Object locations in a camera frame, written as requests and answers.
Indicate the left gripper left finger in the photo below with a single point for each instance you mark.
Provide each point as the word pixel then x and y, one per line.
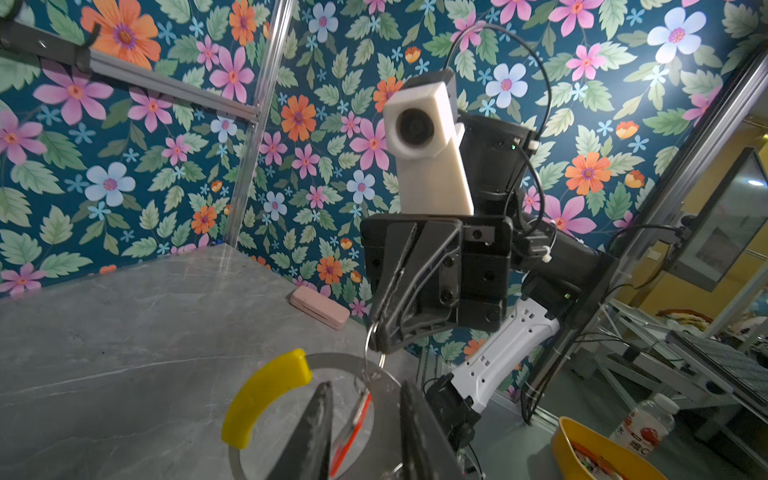
pixel 307 455

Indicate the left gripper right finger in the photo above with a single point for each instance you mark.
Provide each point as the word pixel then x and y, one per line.
pixel 426 452

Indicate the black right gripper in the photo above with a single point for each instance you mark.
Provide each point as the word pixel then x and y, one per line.
pixel 435 273

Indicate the large grey perforated keyring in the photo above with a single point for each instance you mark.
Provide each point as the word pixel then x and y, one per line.
pixel 381 457

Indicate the key with red tag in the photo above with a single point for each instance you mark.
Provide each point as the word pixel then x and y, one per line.
pixel 347 435

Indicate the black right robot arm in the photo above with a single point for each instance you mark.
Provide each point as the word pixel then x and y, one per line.
pixel 510 271

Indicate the pink rectangular case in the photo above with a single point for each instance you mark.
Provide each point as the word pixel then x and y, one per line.
pixel 320 307

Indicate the yellow plastic tray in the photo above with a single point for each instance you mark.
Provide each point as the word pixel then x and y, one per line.
pixel 582 453

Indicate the plastic water bottle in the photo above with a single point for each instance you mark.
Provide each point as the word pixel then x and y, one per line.
pixel 646 425

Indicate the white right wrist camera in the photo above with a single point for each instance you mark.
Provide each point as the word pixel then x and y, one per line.
pixel 423 133

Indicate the black hook rail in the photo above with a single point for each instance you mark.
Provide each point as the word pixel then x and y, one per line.
pixel 20 37

